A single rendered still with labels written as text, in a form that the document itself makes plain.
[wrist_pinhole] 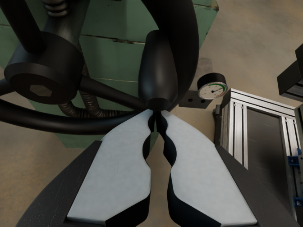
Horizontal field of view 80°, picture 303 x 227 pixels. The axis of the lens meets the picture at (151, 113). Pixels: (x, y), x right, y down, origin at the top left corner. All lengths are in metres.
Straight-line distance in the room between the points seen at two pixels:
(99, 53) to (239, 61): 1.39
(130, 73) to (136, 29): 0.12
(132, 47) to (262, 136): 0.83
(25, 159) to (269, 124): 1.23
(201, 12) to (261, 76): 1.36
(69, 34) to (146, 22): 0.17
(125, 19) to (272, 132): 0.93
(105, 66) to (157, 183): 0.69
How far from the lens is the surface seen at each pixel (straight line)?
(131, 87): 0.49
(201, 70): 0.51
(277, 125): 1.16
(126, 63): 0.43
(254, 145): 1.01
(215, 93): 0.43
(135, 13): 0.35
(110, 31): 0.38
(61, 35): 0.22
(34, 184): 1.05
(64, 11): 0.24
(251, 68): 1.70
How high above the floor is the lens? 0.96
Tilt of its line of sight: 60 degrees down
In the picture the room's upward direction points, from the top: 17 degrees clockwise
